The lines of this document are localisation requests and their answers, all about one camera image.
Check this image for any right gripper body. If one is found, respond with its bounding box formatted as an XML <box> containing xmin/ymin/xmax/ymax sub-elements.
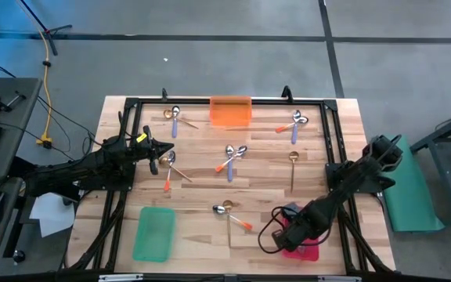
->
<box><xmin>271</xmin><ymin>209</ymin><xmax>320</xmax><ymax>248</ymax></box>

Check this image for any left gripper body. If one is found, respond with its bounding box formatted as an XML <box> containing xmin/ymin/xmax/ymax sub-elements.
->
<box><xmin>131</xmin><ymin>125</ymin><xmax>160</xmax><ymax>176</ymax></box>

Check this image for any orange-handled silver spoon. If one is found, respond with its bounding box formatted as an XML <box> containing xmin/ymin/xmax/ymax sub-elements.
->
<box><xmin>215</xmin><ymin>145</ymin><xmax>248</xmax><ymax>173</ymax></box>
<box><xmin>212</xmin><ymin>204</ymin><xmax>254</xmax><ymax>231</ymax></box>
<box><xmin>275</xmin><ymin>115</ymin><xmax>310</xmax><ymax>134</ymax></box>
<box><xmin>163</xmin><ymin>150</ymin><xmax>177</xmax><ymax>193</ymax></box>

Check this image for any pink plastic bin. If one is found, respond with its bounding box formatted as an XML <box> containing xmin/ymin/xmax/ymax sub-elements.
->
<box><xmin>281</xmin><ymin>202</ymin><xmax>320</xmax><ymax>262</ymax></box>

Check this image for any orange plastic bin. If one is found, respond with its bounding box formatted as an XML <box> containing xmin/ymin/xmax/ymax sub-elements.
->
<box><xmin>208</xmin><ymin>96</ymin><xmax>253</xmax><ymax>128</ymax></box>

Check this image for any green plastic bin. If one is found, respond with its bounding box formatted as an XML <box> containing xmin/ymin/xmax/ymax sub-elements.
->
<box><xmin>132</xmin><ymin>206</ymin><xmax>177</xmax><ymax>263</ymax></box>

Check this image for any green foam mat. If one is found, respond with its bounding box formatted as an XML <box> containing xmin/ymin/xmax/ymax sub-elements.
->
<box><xmin>377</xmin><ymin>135</ymin><xmax>446</xmax><ymax>233</ymax></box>

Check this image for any white paper sheet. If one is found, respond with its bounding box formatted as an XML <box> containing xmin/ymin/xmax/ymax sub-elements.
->
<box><xmin>28</xmin><ymin>192</ymin><xmax>76</xmax><ymax>238</ymax></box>

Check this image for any grey side desk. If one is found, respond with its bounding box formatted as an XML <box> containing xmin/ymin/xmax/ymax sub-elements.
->
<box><xmin>0</xmin><ymin>77</ymin><xmax>43</xmax><ymax>277</ymax></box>

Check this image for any black tripod stand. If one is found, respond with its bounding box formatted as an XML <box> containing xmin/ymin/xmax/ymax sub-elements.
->
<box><xmin>16</xmin><ymin>0</ymin><xmax>74</xmax><ymax>56</ymax></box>

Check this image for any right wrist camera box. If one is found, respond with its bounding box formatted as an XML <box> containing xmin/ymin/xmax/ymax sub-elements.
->
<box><xmin>281</xmin><ymin>202</ymin><xmax>304</xmax><ymax>221</ymax></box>

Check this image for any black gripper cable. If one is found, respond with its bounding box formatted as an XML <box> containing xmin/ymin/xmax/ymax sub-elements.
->
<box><xmin>257</xmin><ymin>206</ymin><xmax>289</xmax><ymax>255</ymax></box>

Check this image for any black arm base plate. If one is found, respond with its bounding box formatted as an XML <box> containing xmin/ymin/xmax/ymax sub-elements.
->
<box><xmin>325</xmin><ymin>161</ymin><xmax>383</xmax><ymax>193</ymax></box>
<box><xmin>78</xmin><ymin>160</ymin><xmax>137</xmax><ymax>192</ymax></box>

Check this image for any silver metal bracket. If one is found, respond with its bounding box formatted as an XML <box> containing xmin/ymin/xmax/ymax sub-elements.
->
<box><xmin>98</xmin><ymin>273</ymin><xmax>144</xmax><ymax>282</ymax></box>
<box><xmin>317</xmin><ymin>276</ymin><xmax>363</xmax><ymax>282</ymax></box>

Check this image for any black aluminium table frame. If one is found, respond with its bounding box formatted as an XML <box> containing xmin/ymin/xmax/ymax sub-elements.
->
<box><xmin>67</xmin><ymin>96</ymin><xmax>397</xmax><ymax>276</ymax></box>

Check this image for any yellow extension cable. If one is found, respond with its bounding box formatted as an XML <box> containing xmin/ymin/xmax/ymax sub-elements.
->
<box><xmin>35</xmin><ymin>27</ymin><xmax>54</xmax><ymax>149</ymax></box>

